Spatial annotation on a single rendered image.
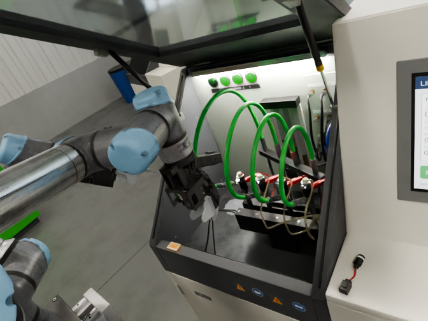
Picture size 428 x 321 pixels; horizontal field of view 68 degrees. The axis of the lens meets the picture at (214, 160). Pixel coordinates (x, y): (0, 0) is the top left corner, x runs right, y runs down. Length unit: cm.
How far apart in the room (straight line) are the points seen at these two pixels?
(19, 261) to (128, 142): 67
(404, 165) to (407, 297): 31
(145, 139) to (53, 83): 706
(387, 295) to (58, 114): 718
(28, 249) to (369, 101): 104
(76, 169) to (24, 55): 693
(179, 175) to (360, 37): 52
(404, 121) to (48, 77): 714
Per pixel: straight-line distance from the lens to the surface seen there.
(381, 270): 96
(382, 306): 90
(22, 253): 112
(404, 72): 84
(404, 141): 88
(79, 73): 779
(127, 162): 54
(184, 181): 69
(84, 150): 61
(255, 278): 103
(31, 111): 742
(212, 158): 75
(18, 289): 106
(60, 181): 56
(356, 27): 85
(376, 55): 85
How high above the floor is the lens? 174
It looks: 29 degrees down
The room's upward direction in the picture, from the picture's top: 22 degrees counter-clockwise
